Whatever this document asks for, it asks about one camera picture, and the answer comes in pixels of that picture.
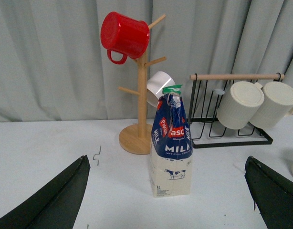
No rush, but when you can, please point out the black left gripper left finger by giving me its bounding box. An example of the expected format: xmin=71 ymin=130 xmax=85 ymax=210
xmin=0 ymin=156 xmax=90 ymax=229

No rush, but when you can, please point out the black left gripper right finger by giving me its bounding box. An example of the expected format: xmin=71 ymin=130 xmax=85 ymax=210
xmin=245 ymin=156 xmax=293 ymax=229

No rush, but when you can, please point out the blue white milk carton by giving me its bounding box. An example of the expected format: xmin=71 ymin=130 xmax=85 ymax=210
xmin=149 ymin=84 xmax=193 ymax=198

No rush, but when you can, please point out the cream ribbed mug right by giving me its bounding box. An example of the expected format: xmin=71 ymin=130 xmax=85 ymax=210
xmin=250 ymin=81 xmax=293 ymax=130

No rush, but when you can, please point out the cream ribbed mug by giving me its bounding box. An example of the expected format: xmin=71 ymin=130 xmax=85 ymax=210
xmin=250 ymin=81 xmax=293 ymax=130
xmin=217 ymin=81 xmax=264 ymax=130

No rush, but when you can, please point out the cream ribbed mug left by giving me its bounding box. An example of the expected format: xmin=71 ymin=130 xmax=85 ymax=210
xmin=217 ymin=81 xmax=264 ymax=130

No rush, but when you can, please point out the wooden mug tree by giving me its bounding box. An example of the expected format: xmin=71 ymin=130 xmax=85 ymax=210
xmin=118 ymin=14 xmax=167 ymax=155

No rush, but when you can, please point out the white mug on tree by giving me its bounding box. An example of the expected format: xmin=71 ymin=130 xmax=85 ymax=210
xmin=146 ymin=71 xmax=175 ymax=107

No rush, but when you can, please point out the red mug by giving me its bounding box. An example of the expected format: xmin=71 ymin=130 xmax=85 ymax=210
xmin=100 ymin=11 xmax=150 ymax=65

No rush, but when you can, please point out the black wire mug rack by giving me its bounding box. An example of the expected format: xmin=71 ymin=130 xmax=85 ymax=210
xmin=188 ymin=73 xmax=284 ymax=148

